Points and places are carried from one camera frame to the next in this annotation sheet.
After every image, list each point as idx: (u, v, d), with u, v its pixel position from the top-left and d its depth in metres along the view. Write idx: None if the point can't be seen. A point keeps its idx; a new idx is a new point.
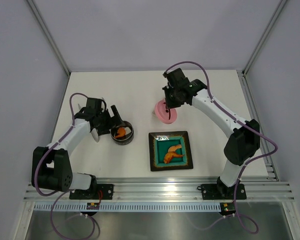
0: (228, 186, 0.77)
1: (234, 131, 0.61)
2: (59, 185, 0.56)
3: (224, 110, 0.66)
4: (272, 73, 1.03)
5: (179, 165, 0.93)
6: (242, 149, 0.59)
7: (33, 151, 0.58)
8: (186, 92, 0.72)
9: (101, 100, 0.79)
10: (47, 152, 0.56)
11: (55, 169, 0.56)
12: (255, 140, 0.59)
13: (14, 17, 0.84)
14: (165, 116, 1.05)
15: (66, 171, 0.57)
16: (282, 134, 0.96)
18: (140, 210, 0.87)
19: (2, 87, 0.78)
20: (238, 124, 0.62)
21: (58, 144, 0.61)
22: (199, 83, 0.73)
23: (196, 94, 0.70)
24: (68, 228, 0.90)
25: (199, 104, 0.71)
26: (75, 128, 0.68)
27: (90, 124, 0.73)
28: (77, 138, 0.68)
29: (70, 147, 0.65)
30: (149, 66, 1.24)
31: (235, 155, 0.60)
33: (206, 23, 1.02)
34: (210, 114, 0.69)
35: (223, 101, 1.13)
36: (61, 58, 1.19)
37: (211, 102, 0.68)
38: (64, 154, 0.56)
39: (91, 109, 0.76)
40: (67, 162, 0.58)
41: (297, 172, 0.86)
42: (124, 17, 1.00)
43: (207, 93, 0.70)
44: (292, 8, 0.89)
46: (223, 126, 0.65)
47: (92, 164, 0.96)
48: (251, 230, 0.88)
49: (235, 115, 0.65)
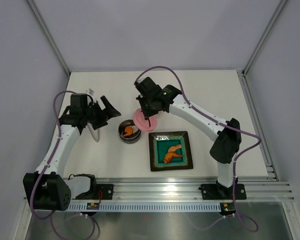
0: (227, 186, 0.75)
1: (218, 134, 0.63)
2: (59, 206, 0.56)
3: (204, 114, 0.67)
4: (272, 73, 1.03)
5: (179, 165, 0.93)
6: (228, 149, 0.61)
7: (23, 178, 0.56)
8: (161, 100, 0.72)
9: (86, 95, 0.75)
10: (38, 179, 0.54)
11: (50, 194, 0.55)
12: (237, 137, 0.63)
13: (13, 16, 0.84)
14: (144, 123, 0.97)
15: (63, 192, 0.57)
16: (282, 134, 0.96)
18: (139, 210, 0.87)
19: (1, 86, 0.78)
20: (221, 126, 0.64)
21: (48, 167, 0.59)
22: (172, 89, 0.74)
23: (173, 101, 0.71)
24: (68, 229, 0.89)
25: (177, 111, 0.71)
26: (62, 139, 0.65)
27: (78, 126, 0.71)
28: (67, 149, 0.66)
29: (62, 163, 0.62)
30: (149, 66, 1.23)
31: (223, 156, 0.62)
33: (207, 23, 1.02)
34: (191, 120, 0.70)
35: (223, 101, 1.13)
36: (61, 58, 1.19)
37: (189, 108, 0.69)
38: (56, 178, 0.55)
39: (76, 109, 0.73)
40: (62, 183, 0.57)
41: (297, 172, 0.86)
42: (124, 17, 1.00)
43: (183, 98, 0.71)
44: (293, 8, 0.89)
46: (206, 130, 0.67)
47: (91, 165, 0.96)
48: (251, 228, 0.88)
49: (215, 117, 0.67)
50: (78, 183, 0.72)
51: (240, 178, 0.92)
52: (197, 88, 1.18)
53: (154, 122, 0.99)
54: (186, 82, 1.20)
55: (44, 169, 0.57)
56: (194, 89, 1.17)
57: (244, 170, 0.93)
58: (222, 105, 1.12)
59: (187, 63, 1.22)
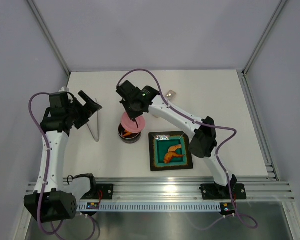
0: (224, 185, 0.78)
1: (195, 132, 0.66)
2: (69, 216, 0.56)
3: (181, 113, 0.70)
4: (272, 72, 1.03)
5: (179, 165, 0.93)
6: (204, 144, 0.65)
7: (24, 202, 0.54)
8: (140, 102, 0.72)
9: (66, 93, 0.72)
10: (40, 199, 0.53)
11: (56, 208, 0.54)
12: (212, 133, 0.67)
13: (13, 16, 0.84)
14: (132, 125, 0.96)
15: (69, 202, 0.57)
16: (282, 134, 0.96)
18: (140, 210, 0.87)
19: (1, 86, 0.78)
20: (197, 125, 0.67)
21: (47, 184, 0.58)
22: (151, 90, 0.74)
23: (152, 102, 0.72)
24: (68, 230, 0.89)
25: (155, 111, 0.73)
26: (52, 149, 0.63)
27: (64, 128, 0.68)
28: (61, 158, 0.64)
29: (59, 174, 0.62)
30: (149, 66, 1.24)
31: (200, 151, 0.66)
33: (207, 23, 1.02)
34: (170, 119, 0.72)
35: (223, 101, 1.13)
36: (61, 58, 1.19)
37: (167, 108, 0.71)
38: (59, 193, 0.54)
39: (58, 109, 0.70)
40: (65, 194, 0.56)
41: (297, 172, 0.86)
42: (124, 17, 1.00)
43: (162, 99, 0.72)
44: (293, 7, 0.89)
46: (184, 129, 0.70)
47: (91, 164, 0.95)
48: (250, 224, 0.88)
49: (191, 116, 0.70)
50: (79, 186, 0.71)
51: (240, 178, 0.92)
52: (197, 88, 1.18)
53: (142, 123, 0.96)
54: (187, 82, 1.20)
55: (43, 188, 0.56)
56: (193, 89, 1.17)
57: (245, 169, 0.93)
58: (222, 104, 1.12)
59: (187, 63, 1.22)
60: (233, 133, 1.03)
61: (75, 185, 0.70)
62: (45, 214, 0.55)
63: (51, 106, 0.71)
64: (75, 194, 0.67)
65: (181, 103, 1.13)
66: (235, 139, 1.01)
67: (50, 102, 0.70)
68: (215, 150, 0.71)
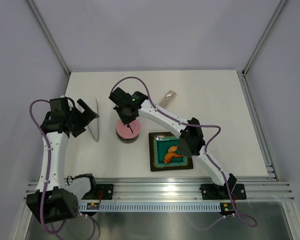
0: (222, 184, 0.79)
1: (181, 132, 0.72)
2: (72, 216, 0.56)
3: (168, 116, 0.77)
4: (272, 73, 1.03)
5: (179, 165, 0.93)
6: (190, 143, 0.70)
7: (26, 202, 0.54)
8: (131, 106, 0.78)
9: (66, 98, 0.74)
10: (43, 199, 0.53)
11: (59, 208, 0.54)
12: (199, 133, 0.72)
13: (13, 17, 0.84)
14: (127, 130, 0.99)
15: (71, 201, 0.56)
16: (282, 134, 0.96)
18: (140, 210, 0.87)
19: (1, 86, 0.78)
20: (183, 125, 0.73)
21: (49, 183, 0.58)
22: (140, 94, 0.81)
23: (141, 106, 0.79)
24: (68, 229, 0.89)
25: (145, 115, 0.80)
26: (53, 149, 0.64)
27: (65, 129, 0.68)
28: (61, 157, 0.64)
29: (61, 173, 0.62)
30: (150, 66, 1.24)
31: (187, 150, 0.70)
33: (207, 23, 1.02)
34: (158, 122, 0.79)
35: (223, 101, 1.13)
36: (61, 58, 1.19)
37: (155, 111, 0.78)
38: (61, 193, 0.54)
39: (59, 113, 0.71)
40: (68, 193, 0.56)
41: (297, 173, 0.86)
42: (124, 17, 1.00)
43: (150, 103, 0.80)
44: (293, 8, 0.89)
46: (172, 130, 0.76)
47: (91, 164, 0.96)
48: (249, 223, 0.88)
49: (178, 117, 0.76)
50: (79, 185, 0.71)
51: (240, 178, 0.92)
52: (197, 88, 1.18)
53: (137, 128, 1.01)
54: (187, 82, 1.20)
55: (45, 187, 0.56)
56: (193, 89, 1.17)
57: (244, 169, 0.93)
58: (222, 105, 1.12)
59: (187, 63, 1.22)
60: (232, 132, 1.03)
61: (75, 185, 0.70)
62: (47, 214, 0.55)
63: (51, 110, 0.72)
64: (76, 194, 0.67)
65: (181, 103, 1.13)
66: (235, 139, 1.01)
67: (51, 106, 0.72)
68: (204, 148, 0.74)
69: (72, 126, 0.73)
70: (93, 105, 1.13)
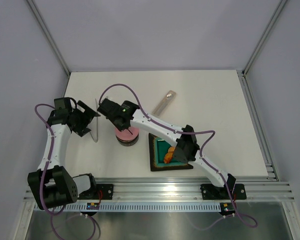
0: (222, 185, 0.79)
1: (177, 142, 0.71)
2: (68, 198, 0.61)
3: (161, 125, 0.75)
4: (272, 72, 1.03)
5: (179, 165, 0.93)
6: (185, 150, 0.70)
7: (28, 179, 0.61)
8: (122, 117, 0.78)
9: (68, 98, 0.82)
10: (43, 177, 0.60)
11: (59, 189, 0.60)
12: (193, 139, 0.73)
13: (13, 17, 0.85)
14: (125, 134, 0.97)
15: (70, 184, 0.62)
16: (282, 133, 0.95)
18: (140, 210, 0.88)
19: (1, 87, 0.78)
20: (178, 134, 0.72)
21: (50, 162, 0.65)
22: (130, 104, 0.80)
23: (132, 117, 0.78)
24: (68, 228, 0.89)
25: (137, 125, 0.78)
26: (56, 137, 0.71)
27: (68, 125, 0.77)
28: (63, 145, 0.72)
29: (61, 156, 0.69)
30: (149, 66, 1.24)
31: (183, 157, 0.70)
33: (206, 23, 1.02)
34: (151, 131, 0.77)
35: (222, 101, 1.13)
36: (61, 58, 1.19)
37: (148, 121, 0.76)
38: (60, 170, 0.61)
39: (62, 111, 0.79)
40: (67, 177, 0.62)
41: (297, 172, 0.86)
42: (124, 17, 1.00)
43: (142, 112, 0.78)
44: (293, 8, 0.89)
46: (166, 138, 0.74)
47: (91, 164, 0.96)
48: (250, 224, 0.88)
49: (172, 125, 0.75)
50: (78, 178, 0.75)
51: (240, 178, 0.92)
52: (197, 88, 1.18)
53: (136, 128, 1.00)
54: (187, 82, 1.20)
55: (47, 165, 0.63)
56: (193, 89, 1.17)
57: (245, 169, 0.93)
58: (222, 104, 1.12)
59: (187, 63, 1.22)
60: (231, 131, 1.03)
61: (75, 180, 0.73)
62: (47, 196, 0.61)
63: (55, 108, 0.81)
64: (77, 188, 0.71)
65: (180, 103, 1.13)
66: (235, 138, 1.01)
67: (55, 104, 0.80)
68: (199, 152, 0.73)
69: (75, 123, 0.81)
70: (93, 105, 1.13)
